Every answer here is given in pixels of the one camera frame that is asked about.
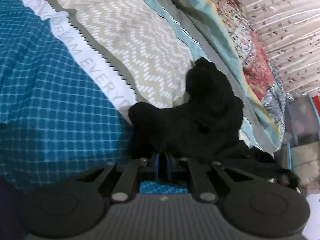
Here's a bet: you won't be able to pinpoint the black pants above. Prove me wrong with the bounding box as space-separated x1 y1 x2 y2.
127 58 299 189

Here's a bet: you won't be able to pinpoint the striped patterned bed comforter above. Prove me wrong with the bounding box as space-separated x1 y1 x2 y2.
1 0 280 192

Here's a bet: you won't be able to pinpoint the beige leaf pattern curtain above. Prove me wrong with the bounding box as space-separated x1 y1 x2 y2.
239 0 319 97

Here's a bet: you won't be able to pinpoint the red floral patchwork quilt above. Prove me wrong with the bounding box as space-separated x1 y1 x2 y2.
187 0 287 140

